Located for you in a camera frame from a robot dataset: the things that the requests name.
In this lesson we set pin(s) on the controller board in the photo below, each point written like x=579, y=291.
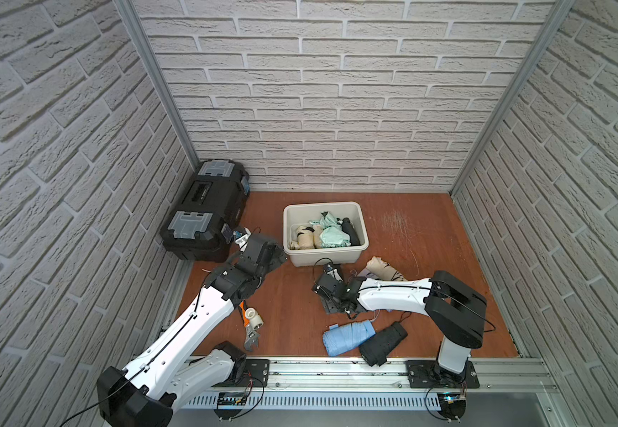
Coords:
x=452, y=406
x=230, y=404

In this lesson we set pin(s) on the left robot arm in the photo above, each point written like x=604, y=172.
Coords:
x=121, y=403

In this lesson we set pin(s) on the white plastic storage box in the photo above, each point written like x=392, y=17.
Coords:
x=296, y=216

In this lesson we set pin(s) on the light blue umbrella front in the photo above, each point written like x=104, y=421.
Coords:
x=339, y=340

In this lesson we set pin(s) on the black umbrella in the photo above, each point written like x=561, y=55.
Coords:
x=349, y=230
x=376, y=349

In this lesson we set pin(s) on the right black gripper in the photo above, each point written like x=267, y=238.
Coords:
x=329, y=308

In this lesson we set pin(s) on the mint green umbrella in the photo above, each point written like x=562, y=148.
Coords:
x=328, y=232

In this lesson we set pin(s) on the left controller board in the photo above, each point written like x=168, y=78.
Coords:
x=230, y=404

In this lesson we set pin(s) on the orange handled adjustable wrench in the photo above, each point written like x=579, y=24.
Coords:
x=252, y=337

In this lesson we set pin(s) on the beige umbrella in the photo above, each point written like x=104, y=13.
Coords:
x=304, y=239
x=383, y=270

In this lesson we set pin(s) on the right controller board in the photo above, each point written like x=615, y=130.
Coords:
x=452, y=406

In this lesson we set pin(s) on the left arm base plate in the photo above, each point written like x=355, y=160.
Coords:
x=254, y=371

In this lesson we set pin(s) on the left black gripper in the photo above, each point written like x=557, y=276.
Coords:
x=265, y=248

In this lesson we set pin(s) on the black plastic toolbox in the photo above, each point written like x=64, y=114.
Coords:
x=200, y=226

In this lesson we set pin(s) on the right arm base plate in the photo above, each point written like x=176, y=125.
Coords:
x=428, y=374

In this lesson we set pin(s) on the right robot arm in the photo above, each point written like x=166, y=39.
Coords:
x=457, y=310

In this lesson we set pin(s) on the white pipe fitting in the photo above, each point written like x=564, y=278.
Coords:
x=253, y=320

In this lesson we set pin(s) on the black umbrella front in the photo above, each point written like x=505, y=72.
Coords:
x=376, y=349

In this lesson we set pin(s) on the aluminium front rail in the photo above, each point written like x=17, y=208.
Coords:
x=294, y=374

